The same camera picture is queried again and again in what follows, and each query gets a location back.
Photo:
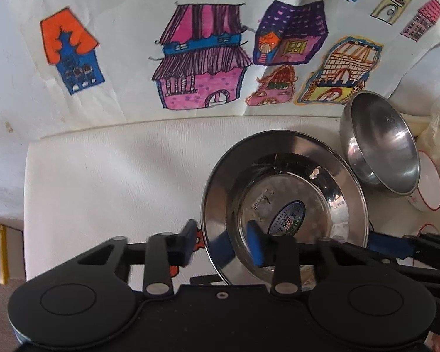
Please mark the white bowl with red rim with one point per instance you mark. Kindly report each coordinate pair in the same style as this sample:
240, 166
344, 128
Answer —
429, 179

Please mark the cream rolled stick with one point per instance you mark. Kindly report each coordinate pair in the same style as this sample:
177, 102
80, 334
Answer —
418, 123

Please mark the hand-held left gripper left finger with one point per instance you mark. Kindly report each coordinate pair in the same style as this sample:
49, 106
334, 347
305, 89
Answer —
189, 244

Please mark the stainless steel bowl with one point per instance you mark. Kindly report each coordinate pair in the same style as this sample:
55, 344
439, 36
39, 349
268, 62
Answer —
383, 146

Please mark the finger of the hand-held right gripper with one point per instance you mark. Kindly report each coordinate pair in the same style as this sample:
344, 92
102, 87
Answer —
429, 275
390, 246

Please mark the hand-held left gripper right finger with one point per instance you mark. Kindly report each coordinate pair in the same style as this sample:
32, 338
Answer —
255, 246

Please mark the white printed table mat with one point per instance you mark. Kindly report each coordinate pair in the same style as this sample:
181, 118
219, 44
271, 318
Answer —
113, 183

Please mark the stainless steel plate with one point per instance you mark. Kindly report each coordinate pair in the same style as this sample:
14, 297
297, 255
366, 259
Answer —
315, 198

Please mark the cloth printed with colourful houses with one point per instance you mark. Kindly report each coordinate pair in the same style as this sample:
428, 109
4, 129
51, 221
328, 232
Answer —
132, 36

